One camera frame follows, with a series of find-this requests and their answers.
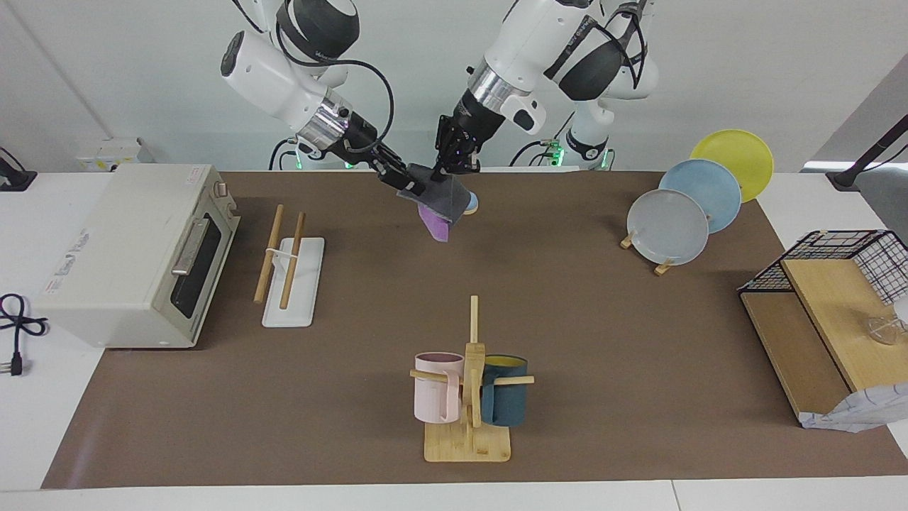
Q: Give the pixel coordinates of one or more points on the wooden mug tree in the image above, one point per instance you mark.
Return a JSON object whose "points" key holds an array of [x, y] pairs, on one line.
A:
{"points": [[468, 443]]}

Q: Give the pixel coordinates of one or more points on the purple grey-backed towel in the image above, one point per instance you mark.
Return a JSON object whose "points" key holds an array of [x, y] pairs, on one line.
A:
{"points": [[443, 206]]}

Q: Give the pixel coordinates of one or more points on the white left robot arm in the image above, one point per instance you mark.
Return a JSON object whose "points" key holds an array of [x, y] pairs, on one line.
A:
{"points": [[539, 42]]}

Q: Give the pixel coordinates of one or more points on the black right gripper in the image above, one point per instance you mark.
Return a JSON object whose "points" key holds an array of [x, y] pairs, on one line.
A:
{"points": [[379, 157]]}

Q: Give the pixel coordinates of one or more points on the wooden plate rack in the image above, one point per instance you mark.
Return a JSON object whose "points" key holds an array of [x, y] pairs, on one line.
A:
{"points": [[665, 268]]}

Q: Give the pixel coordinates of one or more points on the brown table mat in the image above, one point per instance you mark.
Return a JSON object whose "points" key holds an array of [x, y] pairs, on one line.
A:
{"points": [[603, 355]]}

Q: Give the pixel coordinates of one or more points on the black desk clamp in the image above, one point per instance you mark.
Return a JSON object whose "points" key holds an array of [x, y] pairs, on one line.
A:
{"points": [[14, 177]]}

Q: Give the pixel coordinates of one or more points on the wooden shelf box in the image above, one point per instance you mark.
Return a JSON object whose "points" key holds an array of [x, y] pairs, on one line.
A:
{"points": [[830, 312]]}

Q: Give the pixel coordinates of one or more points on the white rectangular tray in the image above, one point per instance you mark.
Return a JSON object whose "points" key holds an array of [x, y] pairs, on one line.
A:
{"points": [[294, 298]]}

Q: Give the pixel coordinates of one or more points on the yellow plate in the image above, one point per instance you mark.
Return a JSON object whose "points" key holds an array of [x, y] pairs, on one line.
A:
{"points": [[745, 152]]}

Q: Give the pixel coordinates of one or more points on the grey plate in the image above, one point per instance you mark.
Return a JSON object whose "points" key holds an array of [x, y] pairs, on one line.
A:
{"points": [[667, 227]]}

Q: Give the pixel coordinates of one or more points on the white wall power strip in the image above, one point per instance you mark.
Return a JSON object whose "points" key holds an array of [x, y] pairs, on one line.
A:
{"points": [[113, 152]]}

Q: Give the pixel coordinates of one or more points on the beige toaster oven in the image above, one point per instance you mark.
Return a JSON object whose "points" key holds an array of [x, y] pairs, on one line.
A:
{"points": [[120, 262]]}

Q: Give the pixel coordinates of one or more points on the clear glass cup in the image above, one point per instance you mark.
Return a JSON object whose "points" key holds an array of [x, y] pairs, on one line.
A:
{"points": [[883, 331]]}

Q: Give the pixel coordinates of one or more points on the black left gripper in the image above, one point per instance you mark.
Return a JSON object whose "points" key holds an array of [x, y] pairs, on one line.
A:
{"points": [[461, 135]]}

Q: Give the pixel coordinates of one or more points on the dark teal mug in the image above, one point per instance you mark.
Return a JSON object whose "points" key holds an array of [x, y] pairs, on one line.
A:
{"points": [[507, 404]]}

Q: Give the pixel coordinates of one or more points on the pink mug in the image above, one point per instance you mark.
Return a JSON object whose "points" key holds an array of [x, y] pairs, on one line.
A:
{"points": [[433, 401]]}

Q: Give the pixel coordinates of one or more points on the light blue plate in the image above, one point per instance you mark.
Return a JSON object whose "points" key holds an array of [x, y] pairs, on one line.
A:
{"points": [[713, 188]]}

